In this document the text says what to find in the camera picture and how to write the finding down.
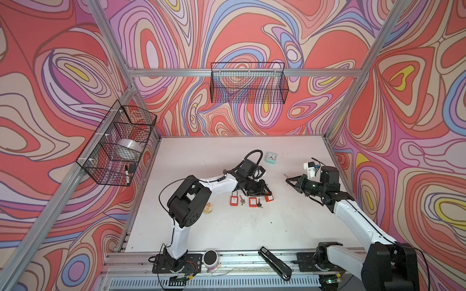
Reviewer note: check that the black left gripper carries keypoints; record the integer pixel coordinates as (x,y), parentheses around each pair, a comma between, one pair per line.
(261,189)

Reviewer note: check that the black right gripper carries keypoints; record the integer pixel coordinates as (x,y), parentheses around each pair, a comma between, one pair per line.
(300,179)

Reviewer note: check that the red padlock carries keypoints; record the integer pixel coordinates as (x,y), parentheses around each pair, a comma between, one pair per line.
(269,198)
(234,199)
(253,202)

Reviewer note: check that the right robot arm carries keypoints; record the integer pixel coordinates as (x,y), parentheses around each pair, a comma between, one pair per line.
(388,265)

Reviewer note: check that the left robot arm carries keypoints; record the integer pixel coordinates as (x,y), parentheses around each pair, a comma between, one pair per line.
(188,202)

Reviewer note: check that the teal small box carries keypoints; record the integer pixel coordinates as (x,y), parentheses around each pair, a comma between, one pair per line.
(271,158)

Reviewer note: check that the beige round badge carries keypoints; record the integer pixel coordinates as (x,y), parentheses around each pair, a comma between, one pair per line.
(208,208)

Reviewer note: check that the round black white speaker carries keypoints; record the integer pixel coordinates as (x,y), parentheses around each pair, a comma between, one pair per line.
(211,260)

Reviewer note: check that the black stapler tool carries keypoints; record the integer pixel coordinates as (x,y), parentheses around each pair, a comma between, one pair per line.
(282,269)

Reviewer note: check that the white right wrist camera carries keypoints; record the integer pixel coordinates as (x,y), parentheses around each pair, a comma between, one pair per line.
(312,169)

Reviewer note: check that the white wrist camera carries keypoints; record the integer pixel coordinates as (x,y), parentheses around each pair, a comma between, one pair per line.
(259,172)
(312,169)

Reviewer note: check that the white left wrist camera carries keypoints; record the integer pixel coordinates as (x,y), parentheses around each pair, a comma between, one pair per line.
(259,172)

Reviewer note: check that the back black wire basket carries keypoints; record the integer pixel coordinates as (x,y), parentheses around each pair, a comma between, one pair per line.
(248,82)

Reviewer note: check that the side black wire basket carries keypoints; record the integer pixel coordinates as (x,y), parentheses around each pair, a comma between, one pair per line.
(108,163)

